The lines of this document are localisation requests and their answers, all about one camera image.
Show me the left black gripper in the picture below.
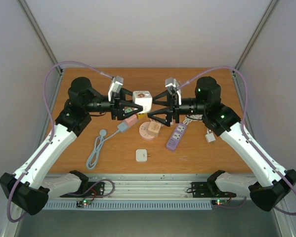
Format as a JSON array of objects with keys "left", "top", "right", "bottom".
[{"left": 85, "top": 87, "right": 143, "bottom": 120}]

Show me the white cube socket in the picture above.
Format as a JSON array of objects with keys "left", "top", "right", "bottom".
[{"left": 132, "top": 90, "right": 152, "bottom": 114}]

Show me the beige cube socket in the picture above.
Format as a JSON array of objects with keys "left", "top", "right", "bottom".
[{"left": 147, "top": 121, "right": 161, "bottom": 137}]

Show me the pink cube socket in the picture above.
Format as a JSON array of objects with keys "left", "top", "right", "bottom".
[{"left": 124, "top": 115, "right": 138, "bottom": 128}]

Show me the yellow cube socket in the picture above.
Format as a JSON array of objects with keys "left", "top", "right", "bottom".
[{"left": 136, "top": 113, "right": 147, "bottom": 120}]

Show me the small white charger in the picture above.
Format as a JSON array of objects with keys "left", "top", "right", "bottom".
[{"left": 205, "top": 133, "right": 216, "bottom": 144}]

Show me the green charger plug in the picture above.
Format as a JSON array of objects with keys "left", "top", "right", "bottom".
[{"left": 125, "top": 108, "right": 133, "bottom": 113}]

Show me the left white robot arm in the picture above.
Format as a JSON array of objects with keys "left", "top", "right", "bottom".
[{"left": 0, "top": 77, "right": 143, "bottom": 215}]

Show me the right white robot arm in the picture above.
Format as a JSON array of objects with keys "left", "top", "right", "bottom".
[{"left": 148, "top": 77, "right": 296, "bottom": 211}]

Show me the purple power strip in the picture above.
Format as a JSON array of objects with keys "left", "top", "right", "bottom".
[{"left": 166, "top": 123, "right": 187, "bottom": 152}]

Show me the pink round socket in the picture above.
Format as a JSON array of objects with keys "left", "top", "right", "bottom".
[{"left": 139, "top": 122, "right": 156, "bottom": 141}]

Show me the white flat charger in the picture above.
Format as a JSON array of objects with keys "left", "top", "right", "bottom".
[{"left": 135, "top": 149, "right": 151, "bottom": 162}]

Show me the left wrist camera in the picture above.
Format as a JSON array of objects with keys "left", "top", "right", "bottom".
[{"left": 108, "top": 76, "right": 124, "bottom": 102}]

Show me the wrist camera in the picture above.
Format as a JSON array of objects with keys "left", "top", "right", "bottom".
[
  {"left": 108, "top": 76, "right": 124, "bottom": 102},
  {"left": 165, "top": 78, "right": 182, "bottom": 105}
]

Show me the white knotted cable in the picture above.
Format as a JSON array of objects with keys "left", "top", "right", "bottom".
[{"left": 182, "top": 114, "right": 203, "bottom": 125}]

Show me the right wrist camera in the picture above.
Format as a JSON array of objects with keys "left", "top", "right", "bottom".
[{"left": 165, "top": 78, "right": 182, "bottom": 105}]

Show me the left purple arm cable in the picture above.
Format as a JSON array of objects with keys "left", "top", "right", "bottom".
[{"left": 6, "top": 60, "right": 114, "bottom": 223}]

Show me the aluminium rail frame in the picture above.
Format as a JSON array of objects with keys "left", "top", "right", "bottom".
[{"left": 13, "top": 172, "right": 284, "bottom": 200}]

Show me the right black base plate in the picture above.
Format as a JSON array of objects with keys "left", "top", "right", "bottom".
[{"left": 190, "top": 182, "right": 236, "bottom": 198}]

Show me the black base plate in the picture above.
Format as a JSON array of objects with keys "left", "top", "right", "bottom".
[
  {"left": 61, "top": 182, "right": 105, "bottom": 198},
  {"left": 190, "top": 182, "right": 236, "bottom": 198}
]

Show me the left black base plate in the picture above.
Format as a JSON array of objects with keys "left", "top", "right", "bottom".
[{"left": 61, "top": 182, "right": 105, "bottom": 198}]

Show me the grey slotted cable duct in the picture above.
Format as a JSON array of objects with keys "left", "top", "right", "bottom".
[{"left": 43, "top": 200, "right": 212, "bottom": 211}]

